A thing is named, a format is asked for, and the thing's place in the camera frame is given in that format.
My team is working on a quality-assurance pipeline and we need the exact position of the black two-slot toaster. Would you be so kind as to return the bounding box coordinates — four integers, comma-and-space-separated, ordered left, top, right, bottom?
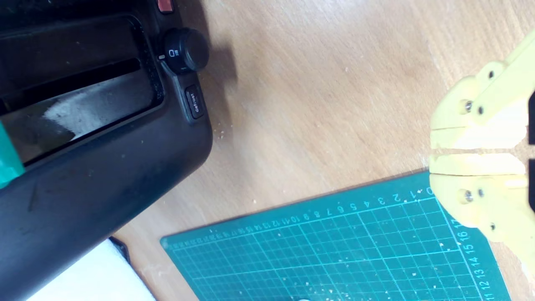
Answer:
0, 0, 214, 301

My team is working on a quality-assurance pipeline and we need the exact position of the green cutting mat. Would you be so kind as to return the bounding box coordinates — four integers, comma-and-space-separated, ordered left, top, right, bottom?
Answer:
160, 169, 512, 301

